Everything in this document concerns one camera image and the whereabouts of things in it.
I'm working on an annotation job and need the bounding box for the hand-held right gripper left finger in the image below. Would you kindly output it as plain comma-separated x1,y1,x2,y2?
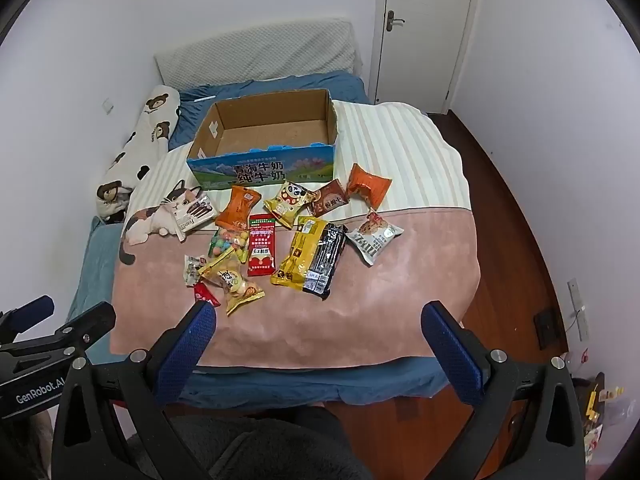
51,301,236,480

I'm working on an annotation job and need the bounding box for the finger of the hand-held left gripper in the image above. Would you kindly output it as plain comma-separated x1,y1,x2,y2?
0,302,117,367
0,296,55,346

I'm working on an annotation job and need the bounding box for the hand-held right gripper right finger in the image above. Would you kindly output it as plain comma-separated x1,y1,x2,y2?
421,301,587,480

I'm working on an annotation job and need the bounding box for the white cookie snack packet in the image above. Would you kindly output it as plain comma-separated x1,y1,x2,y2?
345,207,405,267

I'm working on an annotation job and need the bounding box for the blue printed cardboard box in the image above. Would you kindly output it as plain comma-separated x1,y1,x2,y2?
186,88,341,192

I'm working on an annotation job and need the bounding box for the brown snack packet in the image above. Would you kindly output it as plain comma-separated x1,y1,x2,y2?
306,179,348,218

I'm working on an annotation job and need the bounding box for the small red snack packet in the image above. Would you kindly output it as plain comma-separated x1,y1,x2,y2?
193,281,222,307

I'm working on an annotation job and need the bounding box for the small white snack packet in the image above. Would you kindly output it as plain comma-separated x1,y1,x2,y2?
183,254,208,287

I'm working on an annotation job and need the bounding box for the yellow clear snack packet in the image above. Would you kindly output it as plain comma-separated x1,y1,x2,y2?
200,255,265,317

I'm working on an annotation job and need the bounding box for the pink striped cat blanket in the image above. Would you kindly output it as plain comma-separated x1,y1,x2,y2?
109,100,482,372

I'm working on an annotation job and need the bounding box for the black flat box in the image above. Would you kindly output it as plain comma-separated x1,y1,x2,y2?
534,310,561,350

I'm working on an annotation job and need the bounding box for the blue bed sheet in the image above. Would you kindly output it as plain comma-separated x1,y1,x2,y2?
65,71,451,408

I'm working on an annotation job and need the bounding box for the clear bag of colourful candy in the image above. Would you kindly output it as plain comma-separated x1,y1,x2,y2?
207,227,251,263

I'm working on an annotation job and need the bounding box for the white striped biscuit stick packet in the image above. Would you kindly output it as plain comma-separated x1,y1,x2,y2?
170,195,217,242

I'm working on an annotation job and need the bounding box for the white power strip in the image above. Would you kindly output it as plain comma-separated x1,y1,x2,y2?
567,280,591,343

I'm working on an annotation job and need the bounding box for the large yellow black snack packet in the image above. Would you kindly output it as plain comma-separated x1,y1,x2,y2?
270,216,348,301

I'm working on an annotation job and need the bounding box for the small orange snack packet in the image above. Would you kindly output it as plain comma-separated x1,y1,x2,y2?
215,186,263,231

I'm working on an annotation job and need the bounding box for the yellow panda snack packet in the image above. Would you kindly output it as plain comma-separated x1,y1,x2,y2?
263,180,321,229

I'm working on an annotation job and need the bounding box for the large orange snack packet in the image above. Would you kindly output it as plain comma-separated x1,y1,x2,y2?
346,163,392,208

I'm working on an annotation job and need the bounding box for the white bear print pillow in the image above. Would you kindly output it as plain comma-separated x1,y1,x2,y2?
96,85,182,223

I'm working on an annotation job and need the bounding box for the grey pillow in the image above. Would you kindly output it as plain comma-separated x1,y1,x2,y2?
154,17,362,92

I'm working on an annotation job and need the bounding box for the white door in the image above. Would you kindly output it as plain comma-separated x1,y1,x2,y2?
375,0,483,106

